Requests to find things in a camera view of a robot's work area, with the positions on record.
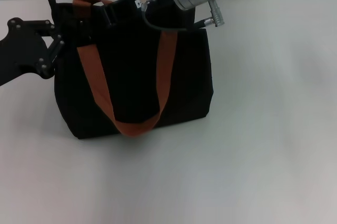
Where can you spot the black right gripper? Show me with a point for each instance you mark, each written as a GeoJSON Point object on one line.
{"type": "Point", "coordinates": [163, 13]}

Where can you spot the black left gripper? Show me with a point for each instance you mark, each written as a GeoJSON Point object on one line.
{"type": "Point", "coordinates": [21, 55]}

